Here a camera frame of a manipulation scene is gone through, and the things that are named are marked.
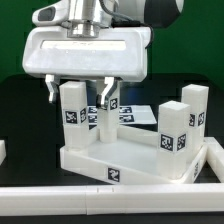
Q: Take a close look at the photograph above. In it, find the white paper marker sheet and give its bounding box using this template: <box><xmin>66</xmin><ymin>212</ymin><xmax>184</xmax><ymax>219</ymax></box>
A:
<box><xmin>86</xmin><ymin>105</ymin><xmax>158</xmax><ymax>127</ymax></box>

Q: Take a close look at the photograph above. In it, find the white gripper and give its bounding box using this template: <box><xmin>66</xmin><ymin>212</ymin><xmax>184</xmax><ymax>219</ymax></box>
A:
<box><xmin>22</xmin><ymin>26</ymin><xmax>151</xmax><ymax>110</ymax></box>

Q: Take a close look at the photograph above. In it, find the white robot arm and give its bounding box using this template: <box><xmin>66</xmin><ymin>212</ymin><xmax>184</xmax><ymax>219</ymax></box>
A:
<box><xmin>22</xmin><ymin>0</ymin><xmax>184</xmax><ymax>110</ymax></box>

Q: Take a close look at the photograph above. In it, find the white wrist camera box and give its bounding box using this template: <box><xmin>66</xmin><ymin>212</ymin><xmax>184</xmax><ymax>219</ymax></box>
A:
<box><xmin>32</xmin><ymin>0</ymin><xmax>71</xmax><ymax>28</ymax></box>

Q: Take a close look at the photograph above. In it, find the white L-shaped fence wall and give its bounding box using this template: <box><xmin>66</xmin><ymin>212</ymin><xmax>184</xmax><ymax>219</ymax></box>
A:
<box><xmin>0</xmin><ymin>137</ymin><xmax>224</xmax><ymax>216</ymax></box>

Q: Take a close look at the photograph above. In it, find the white desk top tray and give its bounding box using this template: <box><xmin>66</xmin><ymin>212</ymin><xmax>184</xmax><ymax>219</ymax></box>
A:
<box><xmin>60</xmin><ymin>126</ymin><xmax>207</xmax><ymax>185</ymax></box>

